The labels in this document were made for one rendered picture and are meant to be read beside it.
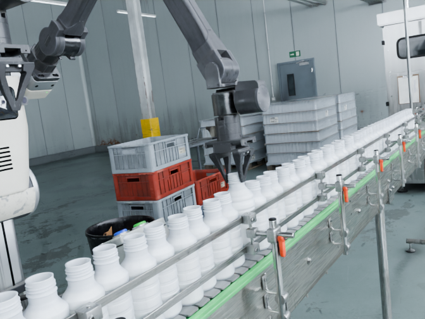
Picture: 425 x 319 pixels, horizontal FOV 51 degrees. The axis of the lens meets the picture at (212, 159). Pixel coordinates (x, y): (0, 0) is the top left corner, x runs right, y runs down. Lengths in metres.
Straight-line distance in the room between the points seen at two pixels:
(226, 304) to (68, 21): 0.84
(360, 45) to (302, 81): 1.65
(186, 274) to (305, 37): 11.16
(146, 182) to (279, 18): 9.22
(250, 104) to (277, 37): 11.22
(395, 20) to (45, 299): 5.24
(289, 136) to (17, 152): 6.70
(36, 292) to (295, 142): 7.18
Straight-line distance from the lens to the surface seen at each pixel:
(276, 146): 7.84
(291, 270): 1.18
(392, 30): 5.63
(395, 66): 5.61
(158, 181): 3.45
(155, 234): 0.79
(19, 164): 1.29
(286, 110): 7.70
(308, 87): 11.75
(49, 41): 1.34
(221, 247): 0.92
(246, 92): 0.95
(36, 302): 0.65
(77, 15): 1.29
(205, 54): 0.99
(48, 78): 1.42
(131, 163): 3.49
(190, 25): 1.03
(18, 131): 1.29
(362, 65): 11.39
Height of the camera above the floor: 1.37
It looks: 8 degrees down
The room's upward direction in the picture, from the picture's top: 7 degrees counter-clockwise
